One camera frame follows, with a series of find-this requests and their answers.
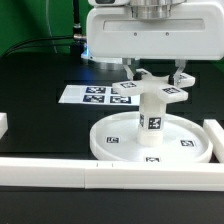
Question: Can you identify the white marker sheet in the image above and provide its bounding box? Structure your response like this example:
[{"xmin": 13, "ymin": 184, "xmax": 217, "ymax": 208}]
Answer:
[{"xmin": 59, "ymin": 85, "xmax": 140, "ymax": 106}]

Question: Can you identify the white barrier block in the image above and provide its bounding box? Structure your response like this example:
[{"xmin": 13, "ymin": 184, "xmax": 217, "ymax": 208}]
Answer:
[
  {"xmin": 0, "ymin": 113, "xmax": 8, "ymax": 139},
  {"xmin": 203, "ymin": 119, "xmax": 224, "ymax": 164}
]

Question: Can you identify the white round table top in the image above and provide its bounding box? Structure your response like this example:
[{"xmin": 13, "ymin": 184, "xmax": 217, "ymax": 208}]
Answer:
[{"xmin": 90, "ymin": 111, "xmax": 213, "ymax": 163}]

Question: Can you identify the white right barrier block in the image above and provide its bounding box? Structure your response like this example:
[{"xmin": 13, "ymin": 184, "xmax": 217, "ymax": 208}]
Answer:
[{"xmin": 203, "ymin": 119, "xmax": 224, "ymax": 164}]

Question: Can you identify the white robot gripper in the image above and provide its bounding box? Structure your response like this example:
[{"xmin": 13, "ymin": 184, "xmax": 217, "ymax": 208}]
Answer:
[{"xmin": 86, "ymin": 1, "xmax": 224, "ymax": 85}]

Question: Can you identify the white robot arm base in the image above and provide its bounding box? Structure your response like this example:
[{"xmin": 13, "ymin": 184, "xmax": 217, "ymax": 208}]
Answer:
[{"xmin": 81, "ymin": 50, "xmax": 133, "ymax": 71}]

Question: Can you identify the white front barrier rail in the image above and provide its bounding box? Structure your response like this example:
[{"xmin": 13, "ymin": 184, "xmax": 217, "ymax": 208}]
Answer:
[{"xmin": 0, "ymin": 157, "xmax": 224, "ymax": 192}]

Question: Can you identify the white cross-shaped table base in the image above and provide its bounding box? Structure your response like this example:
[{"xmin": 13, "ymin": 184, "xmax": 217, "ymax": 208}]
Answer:
[{"xmin": 112, "ymin": 69, "xmax": 195, "ymax": 103}]

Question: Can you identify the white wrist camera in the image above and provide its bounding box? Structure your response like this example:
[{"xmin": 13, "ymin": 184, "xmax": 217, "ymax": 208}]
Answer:
[{"xmin": 88, "ymin": 0, "xmax": 130, "ymax": 7}]

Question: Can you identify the white left barrier block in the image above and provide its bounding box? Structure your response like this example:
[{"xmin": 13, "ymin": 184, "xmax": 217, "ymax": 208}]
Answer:
[{"xmin": 0, "ymin": 113, "xmax": 8, "ymax": 139}]

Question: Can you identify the black cable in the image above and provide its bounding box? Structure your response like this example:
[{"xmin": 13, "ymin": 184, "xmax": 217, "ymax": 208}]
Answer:
[{"xmin": 0, "ymin": 35, "xmax": 88, "ymax": 58}]

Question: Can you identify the black vertical cable connector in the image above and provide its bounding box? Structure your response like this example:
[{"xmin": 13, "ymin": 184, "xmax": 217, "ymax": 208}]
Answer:
[{"xmin": 72, "ymin": 0, "xmax": 82, "ymax": 34}]

